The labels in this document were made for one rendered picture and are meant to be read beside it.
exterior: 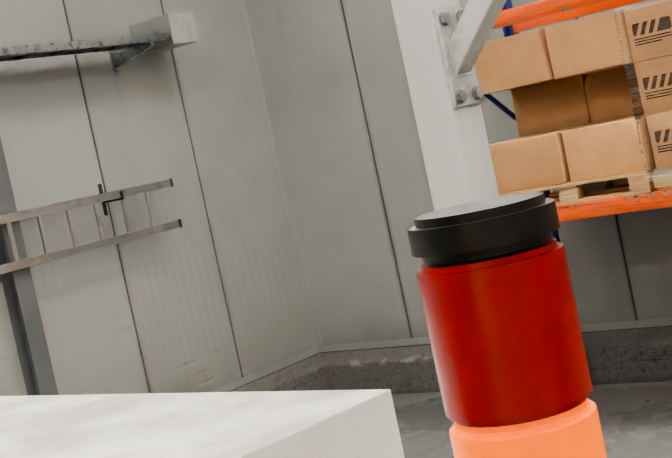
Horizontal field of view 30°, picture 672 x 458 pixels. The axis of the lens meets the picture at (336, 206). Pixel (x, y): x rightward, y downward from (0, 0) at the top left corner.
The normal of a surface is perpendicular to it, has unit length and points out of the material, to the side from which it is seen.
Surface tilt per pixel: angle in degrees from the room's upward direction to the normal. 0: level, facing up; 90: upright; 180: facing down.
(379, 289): 90
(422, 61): 90
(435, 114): 90
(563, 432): 90
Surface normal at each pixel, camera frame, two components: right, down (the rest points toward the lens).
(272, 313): 0.78, -0.13
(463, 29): -0.67, 0.18
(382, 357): -0.53, -0.66
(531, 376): 0.16, 0.02
